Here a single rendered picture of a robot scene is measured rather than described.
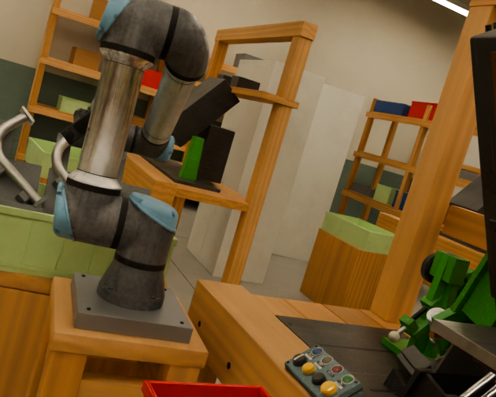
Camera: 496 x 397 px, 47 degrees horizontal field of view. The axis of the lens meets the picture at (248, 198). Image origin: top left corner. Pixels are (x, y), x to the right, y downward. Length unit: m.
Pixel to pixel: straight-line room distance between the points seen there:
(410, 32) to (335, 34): 1.39
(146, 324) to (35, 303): 0.48
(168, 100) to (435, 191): 0.84
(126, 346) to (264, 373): 0.28
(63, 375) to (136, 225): 0.33
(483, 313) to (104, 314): 0.72
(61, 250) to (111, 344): 0.48
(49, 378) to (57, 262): 0.47
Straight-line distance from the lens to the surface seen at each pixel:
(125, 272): 1.27
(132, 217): 1.24
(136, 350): 1.22
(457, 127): 1.79
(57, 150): 1.83
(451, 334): 0.92
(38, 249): 1.61
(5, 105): 7.92
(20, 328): 1.67
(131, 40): 1.22
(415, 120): 7.58
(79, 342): 1.20
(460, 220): 1.79
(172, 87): 1.35
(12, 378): 1.73
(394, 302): 1.81
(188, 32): 1.24
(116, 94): 1.23
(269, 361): 1.20
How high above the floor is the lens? 1.33
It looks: 7 degrees down
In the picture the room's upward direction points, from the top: 16 degrees clockwise
